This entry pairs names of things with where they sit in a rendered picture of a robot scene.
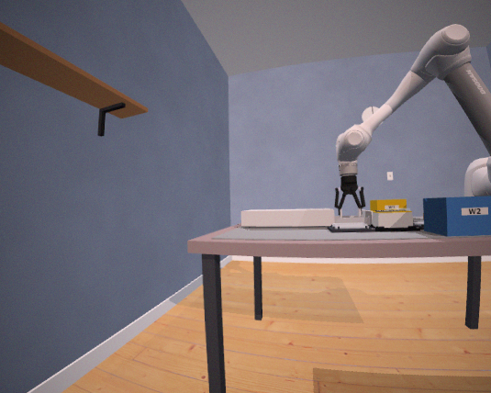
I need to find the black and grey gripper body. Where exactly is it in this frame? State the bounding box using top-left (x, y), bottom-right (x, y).
top-left (340, 175), bottom-right (358, 195)

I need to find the blue open-top bin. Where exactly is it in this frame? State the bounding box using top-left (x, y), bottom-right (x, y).
top-left (423, 196), bottom-right (491, 236)

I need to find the grey flat work mat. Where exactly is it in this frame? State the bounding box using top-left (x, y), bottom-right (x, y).
top-left (211, 227), bottom-right (491, 241)

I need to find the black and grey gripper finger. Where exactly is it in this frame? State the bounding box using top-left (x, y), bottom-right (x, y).
top-left (334, 187), bottom-right (349, 218)
top-left (352, 186), bottom-right (365, 218)

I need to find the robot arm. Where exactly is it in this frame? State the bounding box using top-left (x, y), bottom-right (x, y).
top-left (336, 24), bottom-right (491, 197)

